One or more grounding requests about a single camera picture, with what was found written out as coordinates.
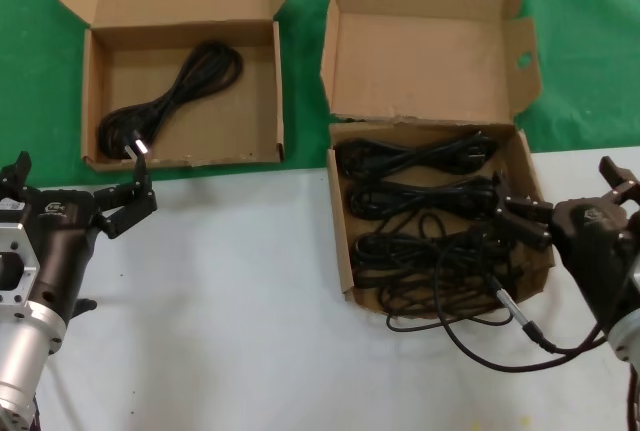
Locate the black right arm cable harness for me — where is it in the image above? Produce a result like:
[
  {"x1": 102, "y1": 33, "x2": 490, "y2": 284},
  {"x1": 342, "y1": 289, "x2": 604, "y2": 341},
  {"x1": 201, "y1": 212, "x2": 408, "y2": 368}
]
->
[{"x1": 624, "y1": 365, "x2": 640, "y2": 431}]

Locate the loose black power cable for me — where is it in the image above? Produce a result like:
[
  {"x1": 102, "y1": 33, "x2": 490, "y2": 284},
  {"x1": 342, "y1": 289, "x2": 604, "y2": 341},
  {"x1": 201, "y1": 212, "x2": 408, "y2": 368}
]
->
[{"x1": 378, "y1": 270, "x2": 516, "y2": 333}]

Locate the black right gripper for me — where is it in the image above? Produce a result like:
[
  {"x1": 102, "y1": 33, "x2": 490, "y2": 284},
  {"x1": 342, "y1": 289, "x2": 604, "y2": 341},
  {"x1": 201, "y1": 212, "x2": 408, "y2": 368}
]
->
[{"x1": 492, "y1": 155, "x2": 640, "y2": 333}]

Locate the black left wrist connector stub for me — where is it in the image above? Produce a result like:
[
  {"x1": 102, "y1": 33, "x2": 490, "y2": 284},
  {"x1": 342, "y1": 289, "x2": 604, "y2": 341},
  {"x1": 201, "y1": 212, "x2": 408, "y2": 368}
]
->
[{"x1": 73, "y1": 298, "x2": 98, "y2": 321}]

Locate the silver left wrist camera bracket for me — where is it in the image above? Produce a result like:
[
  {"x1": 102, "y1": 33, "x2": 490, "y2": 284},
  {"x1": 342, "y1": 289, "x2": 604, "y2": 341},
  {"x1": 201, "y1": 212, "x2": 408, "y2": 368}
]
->
[{"x1": 0, "y1": 223, "x2": 41, "y2": 322}]

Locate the cardboard box with torn lid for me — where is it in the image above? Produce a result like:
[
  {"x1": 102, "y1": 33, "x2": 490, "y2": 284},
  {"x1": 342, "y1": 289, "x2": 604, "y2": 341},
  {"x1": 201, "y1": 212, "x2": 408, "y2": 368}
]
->
[{"x1": 319, "y1": 0, "x2": 556, "y2": 312}]

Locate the black robot cable silver connector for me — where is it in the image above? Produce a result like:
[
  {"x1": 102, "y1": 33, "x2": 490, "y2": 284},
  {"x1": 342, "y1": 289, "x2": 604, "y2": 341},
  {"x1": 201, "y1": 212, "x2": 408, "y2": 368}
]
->
[{"x1": 433, "y1": 233, "x2": 619, "y2": 372}]

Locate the black power cable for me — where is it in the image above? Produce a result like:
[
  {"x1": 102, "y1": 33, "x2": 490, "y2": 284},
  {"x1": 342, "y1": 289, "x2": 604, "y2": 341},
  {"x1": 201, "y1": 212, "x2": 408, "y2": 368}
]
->
[
  {"x1": 378, "y1": 270, "x2": 516, "y2": 333},
  {"x1": 333, "y1": 130, "x2": 494, "y2": 176},
  {"x1": 348, "y1": 174, "x2": 504, "y2": 220},
  {"x1": 97, "y1": 39, "x2": 246, "y2": 160},
  {"x1": 352, "y1": 220, "x2": 526, "y2": 292}
]

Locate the green cloth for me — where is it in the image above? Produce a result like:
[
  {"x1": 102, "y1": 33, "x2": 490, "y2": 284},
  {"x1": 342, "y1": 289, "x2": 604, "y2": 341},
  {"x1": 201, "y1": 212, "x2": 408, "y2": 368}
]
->
[{"x1": 0, "y1": 0, "x2": 640, "y2": 187}]

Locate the cardboard box with plain lid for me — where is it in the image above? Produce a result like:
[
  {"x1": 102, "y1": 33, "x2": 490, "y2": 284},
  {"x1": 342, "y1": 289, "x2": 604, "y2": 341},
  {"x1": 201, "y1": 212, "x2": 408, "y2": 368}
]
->
[{"x1": 58, "y1": 0, "x2": 300, "y2": 168}]

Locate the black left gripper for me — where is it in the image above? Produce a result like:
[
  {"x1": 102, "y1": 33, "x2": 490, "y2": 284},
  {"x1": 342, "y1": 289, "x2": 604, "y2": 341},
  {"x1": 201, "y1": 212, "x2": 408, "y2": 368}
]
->
[{"x1": 0, "y1": 150, "x2": 159, "y2": 323}]

